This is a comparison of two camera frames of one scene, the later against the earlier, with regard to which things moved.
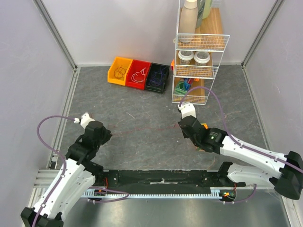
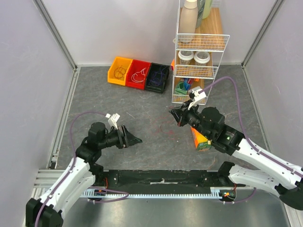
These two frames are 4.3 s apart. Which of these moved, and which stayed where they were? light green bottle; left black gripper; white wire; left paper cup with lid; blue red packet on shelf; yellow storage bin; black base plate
Moved: left black gripper
Stayed: blue red packet on shelf; white wire; black base plate; yellow storage bin; light green bottle; left paper cup with lid
